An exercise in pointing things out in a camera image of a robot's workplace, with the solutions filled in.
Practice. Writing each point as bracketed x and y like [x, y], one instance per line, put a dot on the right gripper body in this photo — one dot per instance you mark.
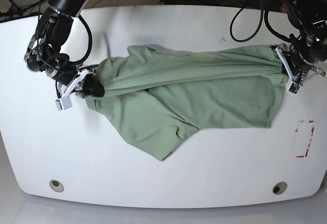
[64, 77]

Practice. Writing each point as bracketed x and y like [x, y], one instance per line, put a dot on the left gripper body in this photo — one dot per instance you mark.
[300, 61]

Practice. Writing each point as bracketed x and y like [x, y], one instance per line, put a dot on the green T-shirt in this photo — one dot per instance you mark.
[157, 100]

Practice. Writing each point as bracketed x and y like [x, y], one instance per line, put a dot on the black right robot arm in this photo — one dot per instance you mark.
[44, 50]

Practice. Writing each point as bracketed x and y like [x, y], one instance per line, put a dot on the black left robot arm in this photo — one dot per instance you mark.
[309, 17]

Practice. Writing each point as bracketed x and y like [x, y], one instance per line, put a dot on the red tape rectangle marking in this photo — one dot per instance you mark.
[303, 138]

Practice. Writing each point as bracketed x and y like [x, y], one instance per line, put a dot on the black tripod legs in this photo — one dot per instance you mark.
[16, 12]

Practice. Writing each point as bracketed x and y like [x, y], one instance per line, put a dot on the left table grommet hole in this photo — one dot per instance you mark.
[56, 186]

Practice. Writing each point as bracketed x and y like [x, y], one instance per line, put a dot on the table grommet hole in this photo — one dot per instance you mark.
[56, 186]
[279, 188]

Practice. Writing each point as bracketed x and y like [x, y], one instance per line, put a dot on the right table grommet hole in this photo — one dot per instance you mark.
[279, 188]

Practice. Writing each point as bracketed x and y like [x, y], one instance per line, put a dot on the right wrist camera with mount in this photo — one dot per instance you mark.
[63, 100]

